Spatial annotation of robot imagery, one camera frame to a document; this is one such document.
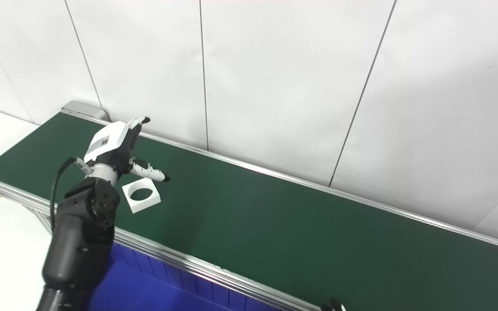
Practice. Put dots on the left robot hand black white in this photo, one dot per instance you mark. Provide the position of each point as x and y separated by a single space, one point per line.
113 144

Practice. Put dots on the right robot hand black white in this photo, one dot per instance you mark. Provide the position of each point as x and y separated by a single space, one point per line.
334 306

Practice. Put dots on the white square part round hole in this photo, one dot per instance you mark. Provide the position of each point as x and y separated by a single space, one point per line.
142 195

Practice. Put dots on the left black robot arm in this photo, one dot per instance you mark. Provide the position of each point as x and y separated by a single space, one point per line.
82 233

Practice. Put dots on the grey conveyor end cap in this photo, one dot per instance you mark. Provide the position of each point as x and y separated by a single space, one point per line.
87 110

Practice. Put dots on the green conveyor belt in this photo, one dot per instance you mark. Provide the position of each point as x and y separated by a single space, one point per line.
180 259
296 233

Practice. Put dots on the aluminium conveyor leg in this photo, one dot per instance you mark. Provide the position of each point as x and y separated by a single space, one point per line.
37 218

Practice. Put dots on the blue plastic bin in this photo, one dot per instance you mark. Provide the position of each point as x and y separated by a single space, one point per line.
154 285

